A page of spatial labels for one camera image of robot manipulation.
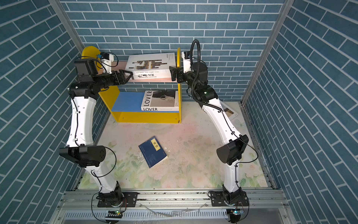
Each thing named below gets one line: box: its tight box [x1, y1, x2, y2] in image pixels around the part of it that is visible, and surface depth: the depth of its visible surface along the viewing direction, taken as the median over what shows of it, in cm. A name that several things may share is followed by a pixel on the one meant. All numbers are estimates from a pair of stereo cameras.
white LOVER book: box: [140, 90, 180, 112], surface depth 98 cm
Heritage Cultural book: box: [129, 73, 172, 80], surface depth 77 cm
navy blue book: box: [138, 135, 168, 169], surface depth 93 cm
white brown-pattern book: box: [124, 52, 177, 80], surface depth 77 cm
